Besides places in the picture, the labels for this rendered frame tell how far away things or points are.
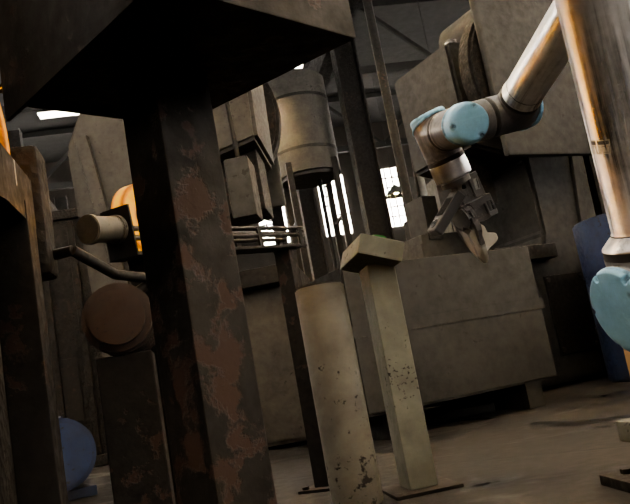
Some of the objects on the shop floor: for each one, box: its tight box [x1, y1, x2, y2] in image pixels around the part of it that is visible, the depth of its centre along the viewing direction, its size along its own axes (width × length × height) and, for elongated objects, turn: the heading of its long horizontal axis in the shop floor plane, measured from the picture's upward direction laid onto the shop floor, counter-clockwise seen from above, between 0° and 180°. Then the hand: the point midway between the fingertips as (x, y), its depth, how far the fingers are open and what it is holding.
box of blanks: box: [303, 246, 557, 440], centre depth 367 cm, size 103×83×77 cm
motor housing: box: [81, 283, 176, 504], centre depth 139 cm, size 13×22×54 cm, turn 142°
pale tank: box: [267, 68, 353, 282], centre depth 1029 cm, size 92×92×450 cm
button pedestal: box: [340, 233, 464, 501], centre depth 184 cm, size 16×24×62 cm, turn 142°
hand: (481, 259), depth 178 cm, fingers closed
